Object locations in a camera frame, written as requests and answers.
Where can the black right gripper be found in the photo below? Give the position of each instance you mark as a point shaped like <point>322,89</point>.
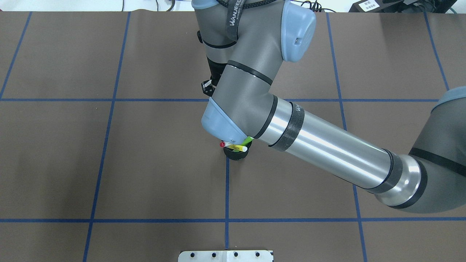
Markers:
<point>217,71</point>

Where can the red capped white marker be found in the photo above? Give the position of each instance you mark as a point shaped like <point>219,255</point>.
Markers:
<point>225,144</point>

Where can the black labelled box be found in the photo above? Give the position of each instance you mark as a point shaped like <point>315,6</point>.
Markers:
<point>367,6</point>

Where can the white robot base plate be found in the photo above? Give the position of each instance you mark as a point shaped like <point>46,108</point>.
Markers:
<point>226,256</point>

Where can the black mesh pen holder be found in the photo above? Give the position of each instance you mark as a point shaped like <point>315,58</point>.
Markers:
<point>236,155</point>

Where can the green marker pen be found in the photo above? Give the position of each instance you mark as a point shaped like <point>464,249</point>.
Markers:
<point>247,141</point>

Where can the yellow marker pen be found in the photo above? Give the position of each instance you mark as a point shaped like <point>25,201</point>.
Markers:
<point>237,147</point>

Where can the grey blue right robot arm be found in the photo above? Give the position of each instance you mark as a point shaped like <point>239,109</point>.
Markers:
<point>246,42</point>

